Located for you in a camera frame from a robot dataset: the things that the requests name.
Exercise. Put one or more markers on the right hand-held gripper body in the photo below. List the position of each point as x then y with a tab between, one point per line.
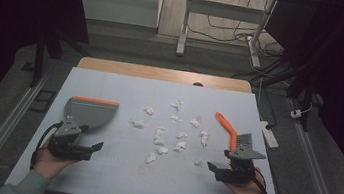
241	171

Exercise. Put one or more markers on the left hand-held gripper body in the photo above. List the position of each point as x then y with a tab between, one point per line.
68	130

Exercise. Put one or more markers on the grey dustpan with orange edge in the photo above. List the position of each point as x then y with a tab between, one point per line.
90	113

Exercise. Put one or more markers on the orange brush with grey bristles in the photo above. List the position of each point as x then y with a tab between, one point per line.
228	128

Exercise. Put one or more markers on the white paper scraps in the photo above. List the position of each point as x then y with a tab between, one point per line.
159	140

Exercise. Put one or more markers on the person's left hand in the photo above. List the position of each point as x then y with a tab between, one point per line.
48	164

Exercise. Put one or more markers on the white power strip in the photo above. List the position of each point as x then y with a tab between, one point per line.
269	136

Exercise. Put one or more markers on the black stand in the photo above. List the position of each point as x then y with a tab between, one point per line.
308	94
39	59

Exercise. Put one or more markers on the white plug adapter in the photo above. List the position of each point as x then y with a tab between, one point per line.
296	114

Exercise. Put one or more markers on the wooden table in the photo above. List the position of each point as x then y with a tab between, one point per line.
149	72

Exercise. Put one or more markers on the black floor frame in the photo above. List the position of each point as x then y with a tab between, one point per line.
33	105

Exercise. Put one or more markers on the white desk frame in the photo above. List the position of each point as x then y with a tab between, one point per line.
225	10

